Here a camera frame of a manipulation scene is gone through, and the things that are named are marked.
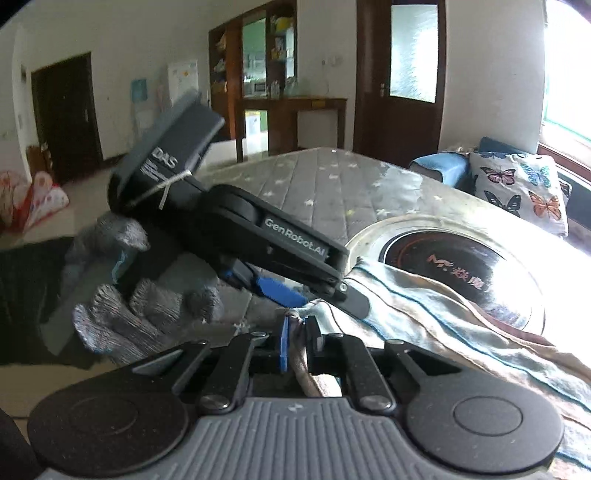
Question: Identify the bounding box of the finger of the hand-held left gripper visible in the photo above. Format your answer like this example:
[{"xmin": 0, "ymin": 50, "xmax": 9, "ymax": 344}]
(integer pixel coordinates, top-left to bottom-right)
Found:
[
  {"xmin": 331, "ymin": 278, "xmax": 371, "ymax": 320},
  {"xmin": 219, "ymin": 259, "xmax": 310, "ymax": 308}
]

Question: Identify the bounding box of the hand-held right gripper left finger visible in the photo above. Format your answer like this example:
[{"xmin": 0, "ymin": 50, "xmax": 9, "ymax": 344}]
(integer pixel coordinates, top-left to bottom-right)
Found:
[{"xmin": 131, "ymin": 316, "xmax": 291, "ymax": 414}]

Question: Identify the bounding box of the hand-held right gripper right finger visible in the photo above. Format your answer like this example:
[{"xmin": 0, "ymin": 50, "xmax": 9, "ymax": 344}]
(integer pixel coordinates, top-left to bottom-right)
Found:
[{"xmin": 304, "ymin": 316, "xmax": 463, "ymax": 414}]

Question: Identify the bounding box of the blue striped light garment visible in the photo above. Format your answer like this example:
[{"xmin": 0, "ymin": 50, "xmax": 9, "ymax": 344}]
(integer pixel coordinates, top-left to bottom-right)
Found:
[{"xmin": 291, "ymin": 255, "xmax": 591, "ymax": 469}]

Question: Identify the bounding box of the person's left hand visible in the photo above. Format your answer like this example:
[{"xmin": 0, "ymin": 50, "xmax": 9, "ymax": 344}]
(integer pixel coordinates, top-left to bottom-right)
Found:
[{"xmin": 64, "ymin": 215, "xmax": 224, "ymax": 366}]

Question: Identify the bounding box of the round black induction cooktop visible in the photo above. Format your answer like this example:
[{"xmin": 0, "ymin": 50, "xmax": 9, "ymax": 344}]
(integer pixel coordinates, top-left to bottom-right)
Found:
[{"xmin": 345, "ymin": 216, "xmax": 546, "ymax": 335}]

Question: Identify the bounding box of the wooden side table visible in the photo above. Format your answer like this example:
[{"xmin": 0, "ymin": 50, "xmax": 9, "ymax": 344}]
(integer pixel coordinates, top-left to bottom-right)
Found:
[{"xmin": 235, "ymin": 96, "xmax": 348, "ymax": 163}]

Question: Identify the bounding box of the wooden shelf cabinet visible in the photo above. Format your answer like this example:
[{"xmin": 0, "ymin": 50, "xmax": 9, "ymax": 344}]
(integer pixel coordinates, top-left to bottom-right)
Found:
[{"xmin": 208, "ymin": 0, "xmax": 297, "ymax": 162}]

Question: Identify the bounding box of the blue folded cushion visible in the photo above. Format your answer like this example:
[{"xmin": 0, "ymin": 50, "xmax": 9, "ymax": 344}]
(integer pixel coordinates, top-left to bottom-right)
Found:
[{"xmin": 409, "ymin": 136, "xmax": 542, "ymax": 195}]

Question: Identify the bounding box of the brown door with glass pane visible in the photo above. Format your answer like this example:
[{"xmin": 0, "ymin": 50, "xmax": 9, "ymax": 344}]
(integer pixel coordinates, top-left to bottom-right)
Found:
[{"xmin": 355, "ymin": 0, "xmax": 447, "ymax": 168}]

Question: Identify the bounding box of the dark wooden door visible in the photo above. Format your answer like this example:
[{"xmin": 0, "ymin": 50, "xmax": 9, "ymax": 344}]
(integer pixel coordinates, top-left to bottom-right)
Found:
[{"xmin": 30, "ymin": 52, "xmax": 104, "ymax": 183}]

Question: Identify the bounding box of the butterfly print pillow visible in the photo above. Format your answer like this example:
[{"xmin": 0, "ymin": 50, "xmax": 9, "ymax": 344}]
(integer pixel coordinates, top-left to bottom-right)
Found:
[{"xmin": 468, "ymin": 151, "xmax": 572, "ymax": 238}]

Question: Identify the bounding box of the red patterned bag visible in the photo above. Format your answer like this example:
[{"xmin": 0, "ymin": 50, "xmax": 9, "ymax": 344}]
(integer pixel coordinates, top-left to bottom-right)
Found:
[{"xmin": 0, "ymin": 170, "xmax": 71, "ymax": 234}]

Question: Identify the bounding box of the window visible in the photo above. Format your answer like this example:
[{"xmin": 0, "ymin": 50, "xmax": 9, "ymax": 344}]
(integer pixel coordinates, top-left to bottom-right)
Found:
[{"xmin": 538, "ymin": 0, "xmax": 591, "ymax": 155}]

